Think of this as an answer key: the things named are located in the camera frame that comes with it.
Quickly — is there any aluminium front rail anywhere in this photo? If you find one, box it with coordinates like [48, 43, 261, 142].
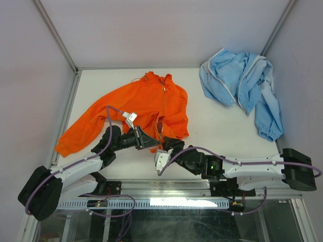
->
[60, 178, 303, 200]

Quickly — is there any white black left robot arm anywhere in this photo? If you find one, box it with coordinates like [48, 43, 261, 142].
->
[18, 126, 160, 221]

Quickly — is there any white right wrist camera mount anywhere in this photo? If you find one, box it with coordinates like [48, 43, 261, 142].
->
[154, 149, 173, 176]

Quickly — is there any right aluminium corner post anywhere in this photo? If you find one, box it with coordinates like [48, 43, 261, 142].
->
[260, 0, 298, 56]

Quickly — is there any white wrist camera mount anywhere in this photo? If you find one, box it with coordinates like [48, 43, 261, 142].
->
[122, 112, 137, 129]
[154, 149, 173, 176]

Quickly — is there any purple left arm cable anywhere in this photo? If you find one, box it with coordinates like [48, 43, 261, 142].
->
[24, 105, 137, 217]

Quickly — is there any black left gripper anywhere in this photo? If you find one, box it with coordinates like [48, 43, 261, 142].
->
[112, 125, 159, 152]

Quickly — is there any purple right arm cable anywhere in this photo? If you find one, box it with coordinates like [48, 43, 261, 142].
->
[158, 146, 323, 216]

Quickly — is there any light blue zip jacket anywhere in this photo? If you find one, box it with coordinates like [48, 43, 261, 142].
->
[199, 48, 284, 142]

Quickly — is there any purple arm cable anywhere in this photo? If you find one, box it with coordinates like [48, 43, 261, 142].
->
[158, 146, 323, 216]
[24, 105, 137, 217]

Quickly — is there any orange zip jacket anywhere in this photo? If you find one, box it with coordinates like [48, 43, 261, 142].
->
[55, 72, 189, 157]

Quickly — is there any left aluminium corner post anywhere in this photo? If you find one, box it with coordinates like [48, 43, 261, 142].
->
[31, 0, 78, 74]

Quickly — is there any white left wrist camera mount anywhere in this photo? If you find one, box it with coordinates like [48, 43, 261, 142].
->
[122, 112, 137, 129]

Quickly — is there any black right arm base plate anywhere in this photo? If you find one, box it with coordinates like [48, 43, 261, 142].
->
[209, 179, 256, 197]

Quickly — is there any aluminium corner post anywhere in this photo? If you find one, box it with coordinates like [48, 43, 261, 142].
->
[260, 0, 298, 56]
[31, 0, 78, 74]

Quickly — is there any white slotted cable duct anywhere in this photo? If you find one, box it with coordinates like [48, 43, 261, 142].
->
[57, 198, 229, 210]

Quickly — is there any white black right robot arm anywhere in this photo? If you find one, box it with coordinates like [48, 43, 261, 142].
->
[154, 137, 322, 195]

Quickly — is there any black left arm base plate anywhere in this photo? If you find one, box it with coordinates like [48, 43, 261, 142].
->
[81, 180, 122, 197]

